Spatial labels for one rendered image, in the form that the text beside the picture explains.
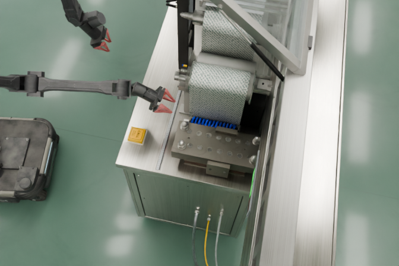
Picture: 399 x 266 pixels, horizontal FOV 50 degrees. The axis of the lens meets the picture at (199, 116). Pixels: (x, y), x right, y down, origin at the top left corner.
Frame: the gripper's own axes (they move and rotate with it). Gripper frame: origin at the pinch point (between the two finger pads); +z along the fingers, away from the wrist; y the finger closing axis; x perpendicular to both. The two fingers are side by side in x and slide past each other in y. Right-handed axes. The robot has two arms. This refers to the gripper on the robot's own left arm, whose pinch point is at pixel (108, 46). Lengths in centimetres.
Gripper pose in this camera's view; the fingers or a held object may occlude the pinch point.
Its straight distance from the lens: 219.7
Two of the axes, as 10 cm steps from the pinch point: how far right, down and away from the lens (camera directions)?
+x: -8.8, 2.1, 4.2
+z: 4.7, 4.6, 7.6
